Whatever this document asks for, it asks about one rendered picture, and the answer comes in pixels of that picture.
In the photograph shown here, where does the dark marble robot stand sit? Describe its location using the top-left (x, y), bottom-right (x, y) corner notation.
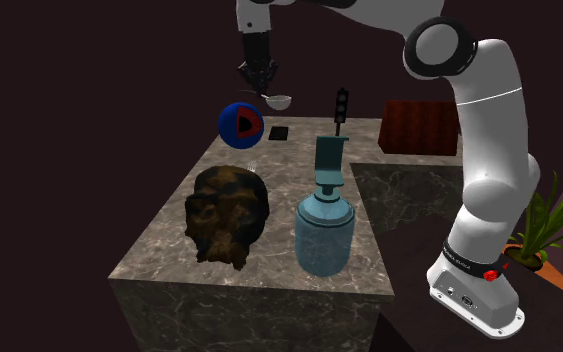
top-left (349, 162), bottom-right (563, 352)

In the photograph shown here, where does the black toy traffic light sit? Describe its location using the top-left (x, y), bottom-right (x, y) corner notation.
top-left (333, 87), bottom-right (351, 138)

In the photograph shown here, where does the white bowl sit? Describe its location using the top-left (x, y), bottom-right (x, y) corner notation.
top-left (265, 94), bottom-right (293, 112)

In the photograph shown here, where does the green plant in orange pot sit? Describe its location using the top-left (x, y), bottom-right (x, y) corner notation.
top-left (501, 170), bottom-right (563, 310)

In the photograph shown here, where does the teal soap dispenser bottle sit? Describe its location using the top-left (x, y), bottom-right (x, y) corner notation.
top-left (293, 135), bottom-right (357, 279)

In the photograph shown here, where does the blue ball with red patch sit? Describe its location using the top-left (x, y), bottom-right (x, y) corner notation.
top-left (216, 101), bottom-right (266, 150)

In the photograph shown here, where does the dark red box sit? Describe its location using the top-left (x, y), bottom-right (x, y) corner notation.
top-left (377, 100), bottom-right (461, 158)

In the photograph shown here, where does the brown lumpy skull figure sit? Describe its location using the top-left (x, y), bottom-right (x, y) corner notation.
top-left (183, 164), bottom-right (271, 272)

